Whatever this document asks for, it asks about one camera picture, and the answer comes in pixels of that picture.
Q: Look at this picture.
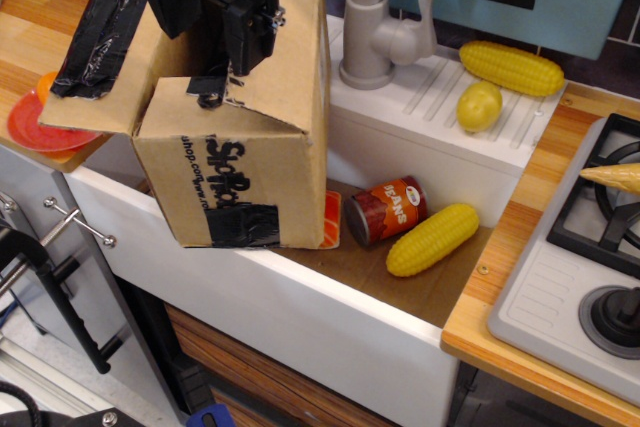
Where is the yellow toy potato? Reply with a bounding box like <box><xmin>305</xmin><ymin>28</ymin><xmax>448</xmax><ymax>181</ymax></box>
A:
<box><xmin>456</xmin><ymin>81</ymin><xmax>503</xmax><ymax>133</ymax></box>

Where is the yellow corn cob on drainer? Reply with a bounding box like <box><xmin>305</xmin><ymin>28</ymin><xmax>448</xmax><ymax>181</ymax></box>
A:
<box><xmin>459</xmin><ymin>41</ymin><xmax>565</xmax><ymax>97</ymax></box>

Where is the black stove knob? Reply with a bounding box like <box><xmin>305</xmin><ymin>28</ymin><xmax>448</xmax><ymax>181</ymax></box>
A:
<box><xmin>579</xmin><ymin>285</ymin><xmax>639</xmax><ymax>360</ymax></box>

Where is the orange salmon toy piece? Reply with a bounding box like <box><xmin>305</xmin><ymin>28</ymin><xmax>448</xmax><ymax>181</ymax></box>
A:
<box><xmin>319</xmin><ymin>190</ymin><xmax>342</xmax><ymax>250</ymax></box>

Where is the grey toy stove top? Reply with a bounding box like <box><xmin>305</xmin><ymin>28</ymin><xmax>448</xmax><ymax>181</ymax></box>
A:
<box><xmin>487</xmin><ymin>114</ymin><xmax>640</xmax><ymax>393</ymax></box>

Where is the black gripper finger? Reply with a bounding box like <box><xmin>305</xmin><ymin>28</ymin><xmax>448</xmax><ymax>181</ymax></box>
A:
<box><xmin>148</xmin><ymin>0</ymin><xmax>202</xmax><ymax>38</ymax></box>
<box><xmin>222</xmin><ymin>2</ymin><xmax>277</xmax><ymax>76</ymax></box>

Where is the red plastic plate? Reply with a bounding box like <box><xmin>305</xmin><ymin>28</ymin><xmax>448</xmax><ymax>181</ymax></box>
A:
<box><xmin>7</xmin><ymin>90</ymin><xmax>101</xmax><ymax>153</ymax></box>

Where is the beans can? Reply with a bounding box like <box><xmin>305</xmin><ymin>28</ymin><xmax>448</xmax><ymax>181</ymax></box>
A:
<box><xmin>344</xmin><ymin>176</ymin><xmax>428</xmax><ymax>246</ymax></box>

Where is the orange plastic cup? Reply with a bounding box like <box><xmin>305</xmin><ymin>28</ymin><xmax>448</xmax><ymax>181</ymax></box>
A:
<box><xmin>36</xmin><ymin>71</ymin><xmax>57</xmax><ymax>105</ymax></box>

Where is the grey toy faucet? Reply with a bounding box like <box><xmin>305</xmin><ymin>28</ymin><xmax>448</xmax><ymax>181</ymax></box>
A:
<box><xmin>339</xmin><ymin>0</ymin><xmax>437</xmax><ymax>90</ymax></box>

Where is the brown cardboard box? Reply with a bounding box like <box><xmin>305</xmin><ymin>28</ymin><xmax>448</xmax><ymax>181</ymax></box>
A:
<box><xmin>40</xmin><ymin>0</ymin><xmax>331</xmax><ymax>249</ymax></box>

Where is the yellow corn cob in sink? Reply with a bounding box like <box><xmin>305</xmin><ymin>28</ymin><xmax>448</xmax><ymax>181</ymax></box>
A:
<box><xmin>386</xmin><ymin>203</ymin><xmax>480</xmax><ymax>277</ymax></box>

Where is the black stove grate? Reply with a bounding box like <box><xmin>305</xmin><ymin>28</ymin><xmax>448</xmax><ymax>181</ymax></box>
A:
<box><xmin>547</xmin><ymin>114</ymin><xmax>639</xmax><ymax>278</ymax></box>

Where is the black metal clamp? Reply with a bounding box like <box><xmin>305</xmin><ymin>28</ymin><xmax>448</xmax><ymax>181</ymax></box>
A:
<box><xmin>1</xmin><ymin>197</ymin><xmax>123</xmax><ymax>374</ymax></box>

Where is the white toy sink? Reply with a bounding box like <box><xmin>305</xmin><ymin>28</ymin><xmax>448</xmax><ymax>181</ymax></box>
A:
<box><xmin>67</xmin><ymin>48</ymin><xmax>560</xmax><ymax>426</ymax></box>

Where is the yellow ice cream cone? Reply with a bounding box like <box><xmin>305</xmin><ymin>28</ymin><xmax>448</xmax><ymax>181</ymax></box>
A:
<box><xmin>579</xmin><ymin>163</ymin><xmax>640</xmax><ymax>195</ymax></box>

